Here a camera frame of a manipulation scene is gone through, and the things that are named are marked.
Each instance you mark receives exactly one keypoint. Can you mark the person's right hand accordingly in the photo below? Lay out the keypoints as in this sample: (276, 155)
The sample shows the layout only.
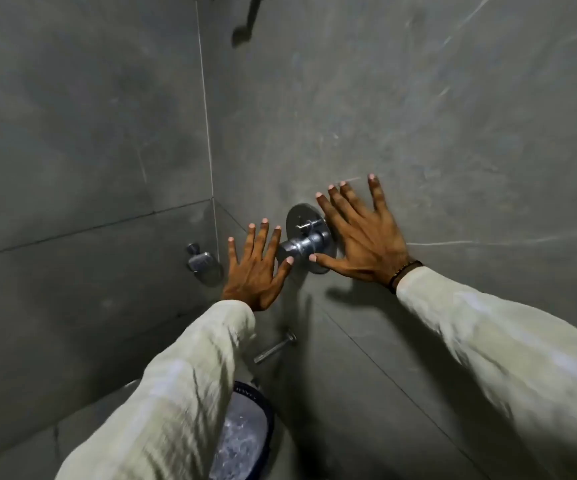
(368, 244)

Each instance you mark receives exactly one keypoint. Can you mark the person's left hand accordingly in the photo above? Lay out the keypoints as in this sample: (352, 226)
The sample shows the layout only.
(253, 279)

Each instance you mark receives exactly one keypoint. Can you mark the chrome shower mixer valve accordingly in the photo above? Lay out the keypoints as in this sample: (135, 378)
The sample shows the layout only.
(308, 237)

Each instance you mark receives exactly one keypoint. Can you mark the person's left forearm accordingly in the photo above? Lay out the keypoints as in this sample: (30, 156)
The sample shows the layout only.
(168, 399)

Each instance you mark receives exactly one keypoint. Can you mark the person's right forearm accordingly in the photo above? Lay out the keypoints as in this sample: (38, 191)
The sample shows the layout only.
(518, 364)

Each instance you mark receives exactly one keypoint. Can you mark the dark blue water bucket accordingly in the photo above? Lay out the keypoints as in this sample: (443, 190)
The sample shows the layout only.
(248, 434)

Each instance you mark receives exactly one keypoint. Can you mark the chrome tub spout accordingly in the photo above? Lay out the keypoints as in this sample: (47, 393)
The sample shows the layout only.
(274, 347)

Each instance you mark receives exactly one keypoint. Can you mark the chrome wall soap dish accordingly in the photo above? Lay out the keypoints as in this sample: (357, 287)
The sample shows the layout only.
(199, 259)

